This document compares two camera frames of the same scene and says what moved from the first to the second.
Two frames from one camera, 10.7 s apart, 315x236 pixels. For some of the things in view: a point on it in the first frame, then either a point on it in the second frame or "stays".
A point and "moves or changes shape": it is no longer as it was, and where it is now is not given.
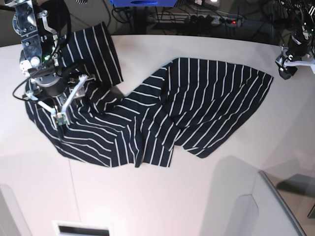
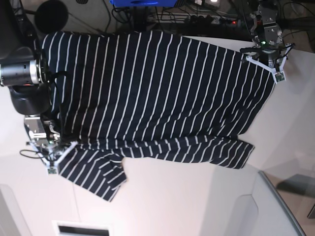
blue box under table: (143, 3) stays
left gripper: (53, 85) to (51, 150)
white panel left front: (13, 221) stays
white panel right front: (242, 201) stays
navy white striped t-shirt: (193, 105) moves or changes shape
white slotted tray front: (67, 228) stays
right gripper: (285, 72) to (267, 55)
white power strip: (200, 19) stays
